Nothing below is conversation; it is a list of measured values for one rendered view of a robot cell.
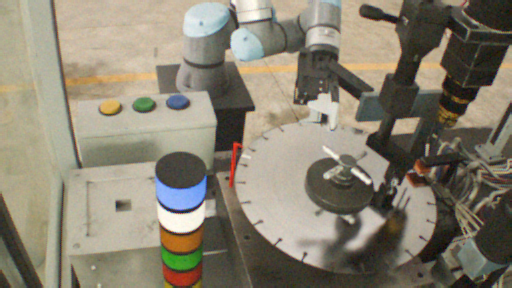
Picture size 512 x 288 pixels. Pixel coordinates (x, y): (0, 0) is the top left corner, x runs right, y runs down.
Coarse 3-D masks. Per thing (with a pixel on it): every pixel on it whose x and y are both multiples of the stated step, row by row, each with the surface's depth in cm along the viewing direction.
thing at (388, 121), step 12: (384, 120) 64; (396, 120) 64; (384, 132) 65; (372, 144) 68; (384, 144) 66; (396, 144) 67; (384, 156) 66; (396, 156) 65; (408, 156) 65; (396, 168) 65; (408, 168) 64; (384, 180) 69
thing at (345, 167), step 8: (328, 152) 66; (336, 152) 66; (360, 152) 67; (336, 160) 66; (344, 160) 64; (352, 160) 64; (336, 168) 63; (344, 168) 63; (352, 168) 63; (328, 176) 62; (344, 176) 64; (360, 176) 63
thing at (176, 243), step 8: (160, 224) 40; (160, 232) 41; (168, 232) 39; (192, 232) 39; (200, 232) 41; (168, 240) 40; (176, 240) 40; (184, 240) 40; (192, 240) 40; (200, 240) 42; (168, 248) 41; (176, 248) 40; (184, 248) 40; (192, 248) 41
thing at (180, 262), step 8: (160, 240) 42; (200, 248) 42; (168, 256) 42; (176, 256) 41; (184, 256) 41; (192, 256) 42; (200, 256) 44; (168, 264) 43; (176, 264) 42; (184, 264) 42; (192, 264) 43
